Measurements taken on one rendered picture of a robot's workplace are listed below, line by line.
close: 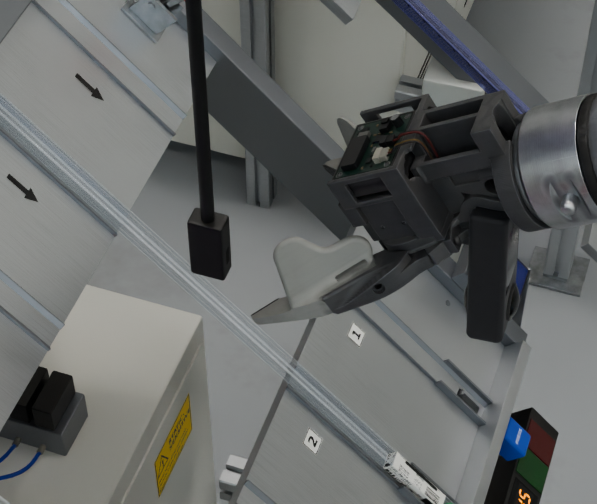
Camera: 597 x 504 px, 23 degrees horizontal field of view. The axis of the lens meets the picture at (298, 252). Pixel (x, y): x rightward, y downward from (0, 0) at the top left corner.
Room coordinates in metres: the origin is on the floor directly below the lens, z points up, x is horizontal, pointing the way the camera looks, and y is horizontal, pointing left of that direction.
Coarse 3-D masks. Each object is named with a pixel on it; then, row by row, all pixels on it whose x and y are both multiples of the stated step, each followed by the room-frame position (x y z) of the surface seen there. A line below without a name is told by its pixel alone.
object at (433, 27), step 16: (400, 0) 0.98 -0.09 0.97; (416, 0) 0.99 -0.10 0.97; (416, 16) 0.98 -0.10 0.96; (432, 16) 0.98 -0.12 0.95; (432, 32) 0.97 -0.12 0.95; (448, 32) 0.98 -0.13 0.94; (448, 48) 0.97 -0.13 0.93; (464, 48) 0.97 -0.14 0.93; (464, 64) 0.96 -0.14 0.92; (480, 64) 0.97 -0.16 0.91; (480, 80) 0.96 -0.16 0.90; (496, 80) 0.96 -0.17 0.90; (512, 96) 0.96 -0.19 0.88
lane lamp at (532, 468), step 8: (528, 456) 0.73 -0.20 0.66; (520, 464) 0.72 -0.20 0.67; (528, 464) 0.72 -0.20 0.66; (536, 464) 0.72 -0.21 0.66; (544, 464) 0.73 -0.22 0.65; (520, 472) 0.71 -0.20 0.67; (528, 472) 0.71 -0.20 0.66; (536, 472) 0.72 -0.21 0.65; (544, 472) 0.72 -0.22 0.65; (528, 480) 0.71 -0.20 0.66; (536, 480) 0.71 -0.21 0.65; (544, 480) 0.71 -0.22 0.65; (536, 488) 0.70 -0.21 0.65
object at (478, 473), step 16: (512, 352) 0.79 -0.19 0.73; (528, 352) 0.79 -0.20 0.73; (512, 368) 0.77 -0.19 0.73; (496, 384) 0.76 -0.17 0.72; (512, 384) 0.75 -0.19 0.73; (496, 400) 0.74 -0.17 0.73; (512, 400) 0.74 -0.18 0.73; (496, 416) 0.72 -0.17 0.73; (480, 432) 0.71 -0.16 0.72; (496, 432) 0.70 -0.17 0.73; (480, 448) 0.69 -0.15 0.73; (496, 448) 0.69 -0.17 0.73; (480, 464) 0.67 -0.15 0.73; (464, 480) 0.66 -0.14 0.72; (480, 480) 0.66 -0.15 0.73; (464, 496) 0.65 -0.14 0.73; (480, 496) 0.64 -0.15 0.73
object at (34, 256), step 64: (64, 0) 0.86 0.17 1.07; (0, 64) 0.78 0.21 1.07; (64, 64) 0.81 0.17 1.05; (128, 64) 0.84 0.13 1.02; (0, 128) 0.73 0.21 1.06; (64, 128) 0.76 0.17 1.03; (128, 128) 0.79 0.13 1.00; (0, 192) 0.69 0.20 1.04; (64, 192) 0.72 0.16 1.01; (128, 192) 0.74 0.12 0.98; (0, 256) 0.65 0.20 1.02; (64, 256) 0.67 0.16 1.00; (0, 320) 0.60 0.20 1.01; (64, 320) 0.63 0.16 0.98; (0, 384) 0.56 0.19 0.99
